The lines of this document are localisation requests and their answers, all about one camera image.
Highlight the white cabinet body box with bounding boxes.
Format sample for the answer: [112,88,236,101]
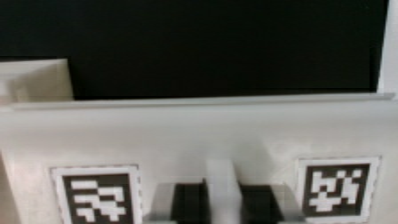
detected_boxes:
[0,94,398,224]

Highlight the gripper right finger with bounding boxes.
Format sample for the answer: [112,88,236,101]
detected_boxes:
[240,184,305,224]

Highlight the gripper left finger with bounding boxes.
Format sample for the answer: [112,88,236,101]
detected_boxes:
[147,180,211,224]

